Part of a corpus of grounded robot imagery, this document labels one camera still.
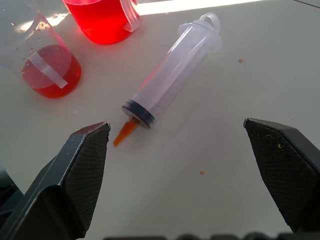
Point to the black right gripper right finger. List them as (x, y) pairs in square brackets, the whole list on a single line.
[(287, 170)]

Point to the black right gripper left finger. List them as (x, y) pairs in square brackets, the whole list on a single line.
[(62, 180)]

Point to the small beaker with red liquid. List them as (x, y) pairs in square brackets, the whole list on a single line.
[(45, 62)]

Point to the large clear plastic syringe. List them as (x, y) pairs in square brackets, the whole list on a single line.
[(170, 72)]

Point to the large beaker with red liquid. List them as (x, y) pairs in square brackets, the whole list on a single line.
[(102, 20)]

